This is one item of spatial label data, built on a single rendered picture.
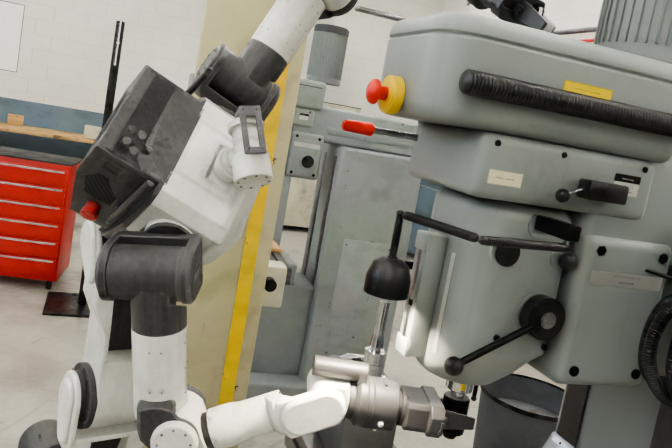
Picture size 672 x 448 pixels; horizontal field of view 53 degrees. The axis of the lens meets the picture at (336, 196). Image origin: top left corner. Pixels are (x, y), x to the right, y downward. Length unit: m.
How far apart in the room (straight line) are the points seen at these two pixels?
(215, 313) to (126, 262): 1.81
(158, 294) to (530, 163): 0.61
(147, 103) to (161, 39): 8.82
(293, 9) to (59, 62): 8.71
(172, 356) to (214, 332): 1.78
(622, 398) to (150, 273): 0.93
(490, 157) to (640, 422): 0.66
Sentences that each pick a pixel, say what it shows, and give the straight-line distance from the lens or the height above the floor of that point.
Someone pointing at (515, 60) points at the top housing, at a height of 1.84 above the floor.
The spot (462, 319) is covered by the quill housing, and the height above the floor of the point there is 1.43.
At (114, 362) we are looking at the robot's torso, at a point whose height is 1.11.
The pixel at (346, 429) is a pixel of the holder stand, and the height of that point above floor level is 1.07.
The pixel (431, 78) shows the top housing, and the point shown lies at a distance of 0.99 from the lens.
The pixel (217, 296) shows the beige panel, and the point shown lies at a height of 0.89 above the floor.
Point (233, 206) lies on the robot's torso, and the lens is 1.19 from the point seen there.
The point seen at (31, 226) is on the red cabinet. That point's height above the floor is 0.49.
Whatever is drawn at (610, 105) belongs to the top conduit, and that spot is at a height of 1.80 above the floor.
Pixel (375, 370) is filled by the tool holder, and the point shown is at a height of 1.19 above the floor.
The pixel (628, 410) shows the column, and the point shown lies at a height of 1.26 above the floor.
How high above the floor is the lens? 1.71
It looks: 7 degrees down
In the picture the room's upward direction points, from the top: 10 degrees clockwise
